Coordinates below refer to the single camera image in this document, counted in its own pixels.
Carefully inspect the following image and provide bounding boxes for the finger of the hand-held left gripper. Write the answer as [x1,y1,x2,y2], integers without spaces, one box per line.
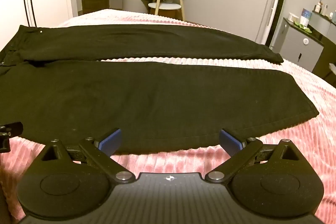
[0,122,23,153]

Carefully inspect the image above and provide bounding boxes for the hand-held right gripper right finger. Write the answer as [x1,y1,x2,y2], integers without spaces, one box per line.
[204,129,302,182]

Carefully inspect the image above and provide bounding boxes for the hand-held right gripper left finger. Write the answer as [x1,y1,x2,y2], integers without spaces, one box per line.
[39,128,135,184]

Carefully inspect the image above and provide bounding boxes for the black pants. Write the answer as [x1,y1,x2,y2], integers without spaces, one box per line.
[0,25,319,155]

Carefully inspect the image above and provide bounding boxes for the pink ribbed blanket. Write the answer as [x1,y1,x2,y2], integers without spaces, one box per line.
[0,9,336,219]

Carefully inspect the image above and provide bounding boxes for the grey cabinet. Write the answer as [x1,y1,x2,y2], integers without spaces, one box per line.
[273,17,325,73]

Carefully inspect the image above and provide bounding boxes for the green leafy items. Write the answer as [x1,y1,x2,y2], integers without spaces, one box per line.
[293,21,313,33]

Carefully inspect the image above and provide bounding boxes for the white tower fan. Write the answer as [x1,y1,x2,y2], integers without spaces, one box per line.
[265,0,290,47]

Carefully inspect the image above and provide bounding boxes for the blue and white box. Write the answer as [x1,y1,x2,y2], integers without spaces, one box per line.
[300,8,312,26]

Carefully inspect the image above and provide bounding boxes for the group of small bottles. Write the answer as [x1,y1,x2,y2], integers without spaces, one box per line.
[312,0,336,23]

